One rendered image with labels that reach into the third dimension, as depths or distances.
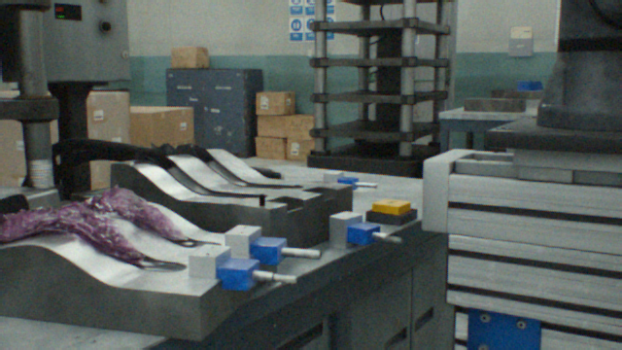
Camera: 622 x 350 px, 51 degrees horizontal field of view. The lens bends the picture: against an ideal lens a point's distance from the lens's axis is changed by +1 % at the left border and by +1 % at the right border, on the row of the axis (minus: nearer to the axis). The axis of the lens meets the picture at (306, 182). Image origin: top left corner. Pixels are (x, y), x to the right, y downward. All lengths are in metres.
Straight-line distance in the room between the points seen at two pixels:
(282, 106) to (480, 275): 7.18
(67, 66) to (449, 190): 1.23
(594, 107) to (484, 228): 0.18
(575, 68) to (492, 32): 6.79
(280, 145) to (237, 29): 1.72
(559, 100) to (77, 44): 1.33
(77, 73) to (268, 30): 6.76
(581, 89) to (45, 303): 0.67
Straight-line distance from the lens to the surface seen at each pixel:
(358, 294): 1.25
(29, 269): 0.86
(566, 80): 0.79
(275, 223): 1.02
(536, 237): 0.79
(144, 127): 5.75
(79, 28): 1.84
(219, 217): 1.08
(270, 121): 8.06
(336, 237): 1.11
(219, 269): 0.79
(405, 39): 5.08
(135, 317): 0.79
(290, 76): 8.34
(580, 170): 0.78
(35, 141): 1.61
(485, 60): 7.57
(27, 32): 1.61
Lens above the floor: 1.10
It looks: 10 degrees down
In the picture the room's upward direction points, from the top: straight up
